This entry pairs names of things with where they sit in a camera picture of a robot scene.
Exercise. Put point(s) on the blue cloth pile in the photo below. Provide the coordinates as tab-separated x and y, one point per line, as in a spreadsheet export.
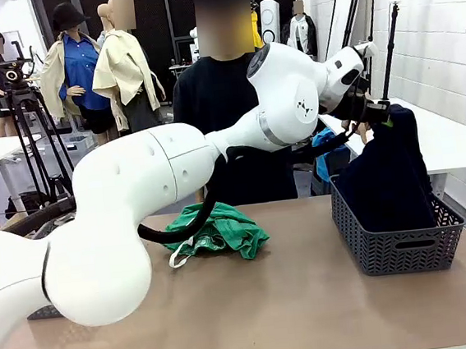
327	165

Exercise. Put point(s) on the black leaning folded stand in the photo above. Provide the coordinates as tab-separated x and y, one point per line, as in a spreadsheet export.
355	2

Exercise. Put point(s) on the black upright light stand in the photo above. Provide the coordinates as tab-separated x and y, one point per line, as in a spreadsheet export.
391	50

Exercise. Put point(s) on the small white background robot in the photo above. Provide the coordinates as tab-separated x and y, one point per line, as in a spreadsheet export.
194	42

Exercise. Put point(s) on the black bag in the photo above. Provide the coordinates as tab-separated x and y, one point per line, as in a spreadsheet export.
25	200

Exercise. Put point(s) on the grey perforated plastic basket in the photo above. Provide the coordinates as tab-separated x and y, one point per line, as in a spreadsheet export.
44	313
412	232

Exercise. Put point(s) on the person's right forearm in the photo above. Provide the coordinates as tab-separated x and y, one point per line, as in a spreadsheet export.
198	195

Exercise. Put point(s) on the yellow hanging garment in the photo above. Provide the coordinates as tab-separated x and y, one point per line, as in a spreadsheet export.
257	32

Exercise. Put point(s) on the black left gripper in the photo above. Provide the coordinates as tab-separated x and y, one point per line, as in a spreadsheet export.
365	108

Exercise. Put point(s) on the white side table leg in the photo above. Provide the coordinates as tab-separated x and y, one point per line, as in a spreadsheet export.
13	191

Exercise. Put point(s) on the green garment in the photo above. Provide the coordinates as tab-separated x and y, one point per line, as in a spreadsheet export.
230	228

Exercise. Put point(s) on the person's left hand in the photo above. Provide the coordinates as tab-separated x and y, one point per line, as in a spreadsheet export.
364	133

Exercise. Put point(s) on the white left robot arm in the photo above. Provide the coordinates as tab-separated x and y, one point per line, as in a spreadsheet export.
134	180

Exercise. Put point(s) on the small background table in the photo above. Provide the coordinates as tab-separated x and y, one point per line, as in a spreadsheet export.
181	69

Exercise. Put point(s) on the mannequin in blue shirt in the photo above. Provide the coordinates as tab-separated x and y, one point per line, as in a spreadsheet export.
80	69

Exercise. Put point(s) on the mannequin in cream jacket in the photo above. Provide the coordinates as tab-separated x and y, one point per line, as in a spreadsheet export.
123	65

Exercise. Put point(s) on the person in black t-shirt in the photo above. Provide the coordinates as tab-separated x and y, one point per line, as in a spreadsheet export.
217	97

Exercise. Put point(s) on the navy blue garment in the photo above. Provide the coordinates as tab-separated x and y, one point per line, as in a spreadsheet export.
386	176

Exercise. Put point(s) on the black camera tripod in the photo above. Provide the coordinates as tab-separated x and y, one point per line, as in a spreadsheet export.
23	100

